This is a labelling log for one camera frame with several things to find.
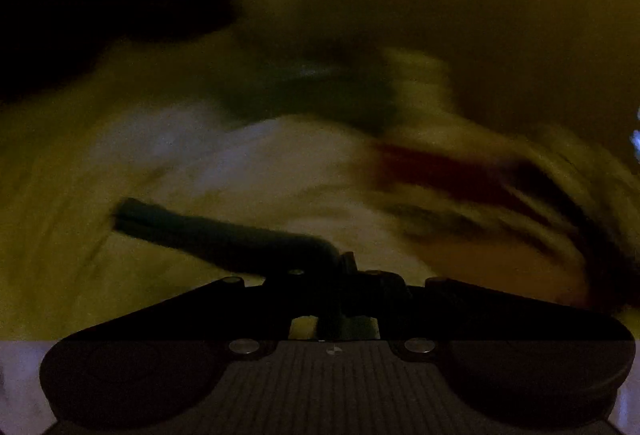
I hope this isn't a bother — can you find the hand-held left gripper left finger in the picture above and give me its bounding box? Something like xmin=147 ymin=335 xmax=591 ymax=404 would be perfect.
xmin=120 ymin=252 xmax=358 ymax=357

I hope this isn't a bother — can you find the dark cloth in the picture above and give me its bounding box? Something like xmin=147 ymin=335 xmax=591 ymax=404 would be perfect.
xmin=0 ymin=0 xmax=238 ymax=103

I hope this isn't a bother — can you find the red garment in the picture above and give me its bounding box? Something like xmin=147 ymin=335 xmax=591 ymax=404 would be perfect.
xmin=372 ymin=140 xmax=531 ymax=211

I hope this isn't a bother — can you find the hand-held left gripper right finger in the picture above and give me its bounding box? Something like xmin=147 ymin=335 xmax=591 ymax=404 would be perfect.
xmin=357 ymin=270 xmax=581 ymax=357

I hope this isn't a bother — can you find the white brown patterned cloth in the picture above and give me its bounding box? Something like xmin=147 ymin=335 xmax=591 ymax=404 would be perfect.
xmin=380 ymin=50 xmax=640 ymax=311

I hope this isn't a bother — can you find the grey-green garment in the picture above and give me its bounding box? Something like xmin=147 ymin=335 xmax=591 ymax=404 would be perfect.
xmin=220 ymin=50 xmax=401 ymax=136

